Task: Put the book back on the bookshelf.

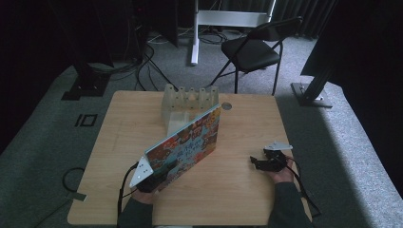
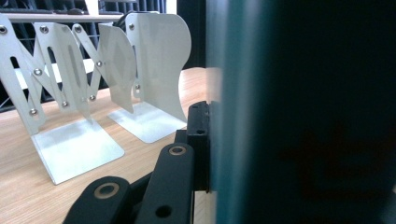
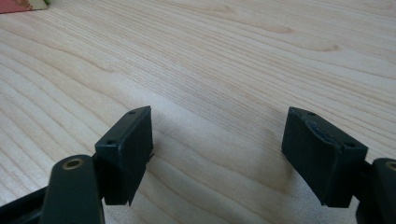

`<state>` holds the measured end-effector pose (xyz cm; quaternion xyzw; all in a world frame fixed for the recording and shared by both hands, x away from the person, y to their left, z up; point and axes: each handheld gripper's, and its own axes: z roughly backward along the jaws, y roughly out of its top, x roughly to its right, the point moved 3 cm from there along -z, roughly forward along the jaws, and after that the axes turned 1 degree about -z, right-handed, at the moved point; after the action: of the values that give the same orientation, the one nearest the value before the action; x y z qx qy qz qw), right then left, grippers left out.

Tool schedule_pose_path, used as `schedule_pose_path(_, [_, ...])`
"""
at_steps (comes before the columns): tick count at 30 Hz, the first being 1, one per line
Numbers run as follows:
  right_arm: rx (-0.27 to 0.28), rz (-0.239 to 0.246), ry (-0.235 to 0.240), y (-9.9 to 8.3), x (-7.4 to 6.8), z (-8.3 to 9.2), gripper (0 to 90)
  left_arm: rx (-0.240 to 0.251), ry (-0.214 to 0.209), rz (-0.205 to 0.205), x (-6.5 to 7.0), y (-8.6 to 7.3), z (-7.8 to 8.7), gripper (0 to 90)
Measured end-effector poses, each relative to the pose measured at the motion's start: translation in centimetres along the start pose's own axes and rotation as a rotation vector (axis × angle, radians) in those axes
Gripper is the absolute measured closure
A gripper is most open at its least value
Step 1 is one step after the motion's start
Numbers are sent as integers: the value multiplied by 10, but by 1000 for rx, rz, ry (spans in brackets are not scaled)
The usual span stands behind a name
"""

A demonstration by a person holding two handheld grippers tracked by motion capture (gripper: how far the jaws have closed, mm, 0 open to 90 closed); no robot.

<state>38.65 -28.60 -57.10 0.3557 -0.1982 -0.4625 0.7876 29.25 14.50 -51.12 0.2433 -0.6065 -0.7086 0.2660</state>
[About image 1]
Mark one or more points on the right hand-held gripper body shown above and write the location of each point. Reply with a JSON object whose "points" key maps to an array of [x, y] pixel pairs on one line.
{"points": [[276, 160]]}

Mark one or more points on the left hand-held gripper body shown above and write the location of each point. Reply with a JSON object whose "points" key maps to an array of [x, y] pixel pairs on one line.
{"points": [[142, 174]]}

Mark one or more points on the colourful picture book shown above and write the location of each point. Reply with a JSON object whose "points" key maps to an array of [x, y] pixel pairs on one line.
{"points": [[190, 145]]}

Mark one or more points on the clear acrylic book rack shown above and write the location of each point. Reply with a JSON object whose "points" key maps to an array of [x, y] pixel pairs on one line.
{"points": [[180, 101]]}

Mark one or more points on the person's right hand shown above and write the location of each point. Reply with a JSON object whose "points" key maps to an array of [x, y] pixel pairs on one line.
{"points": [[283, 175]]}

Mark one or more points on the person's left hand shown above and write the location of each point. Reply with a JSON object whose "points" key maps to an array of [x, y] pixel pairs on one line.
{"points": [[144, 197]]}

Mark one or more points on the grey round table grommet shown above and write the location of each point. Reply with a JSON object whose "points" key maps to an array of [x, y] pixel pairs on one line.
{"points": [[226, 106]]}

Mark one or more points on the grey tape piece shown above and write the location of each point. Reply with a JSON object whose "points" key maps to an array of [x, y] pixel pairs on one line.
{"points": [[76, 196]]}

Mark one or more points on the black stand with grey base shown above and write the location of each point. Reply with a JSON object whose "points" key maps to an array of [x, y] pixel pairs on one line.
{"points": [[312, 95]]}

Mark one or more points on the black stand with flat base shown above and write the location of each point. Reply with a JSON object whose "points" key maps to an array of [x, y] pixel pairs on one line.
{"points": [[87, 85]]}

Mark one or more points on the black folding chair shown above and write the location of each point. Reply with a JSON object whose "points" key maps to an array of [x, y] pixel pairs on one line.
{"points": [[253, 52]]}

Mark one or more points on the white metal desk frame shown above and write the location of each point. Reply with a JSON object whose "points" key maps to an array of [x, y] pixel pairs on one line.
{"points": [[221, 18]]}

